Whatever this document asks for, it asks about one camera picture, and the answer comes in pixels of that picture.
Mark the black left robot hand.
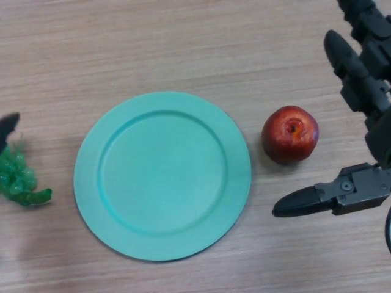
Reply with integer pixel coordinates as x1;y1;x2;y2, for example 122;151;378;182
0;112;21;153

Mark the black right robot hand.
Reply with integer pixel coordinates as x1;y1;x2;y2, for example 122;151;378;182
272;0;391;219

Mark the green grape bunch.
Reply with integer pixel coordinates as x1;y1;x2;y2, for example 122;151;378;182
0;132;53;208

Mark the round teal plate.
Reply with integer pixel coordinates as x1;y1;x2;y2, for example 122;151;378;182
73;90;253;262

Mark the red apple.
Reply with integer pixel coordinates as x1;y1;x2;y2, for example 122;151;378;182
261;105;320;165

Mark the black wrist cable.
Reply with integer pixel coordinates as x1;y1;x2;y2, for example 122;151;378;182
384;207;391;255

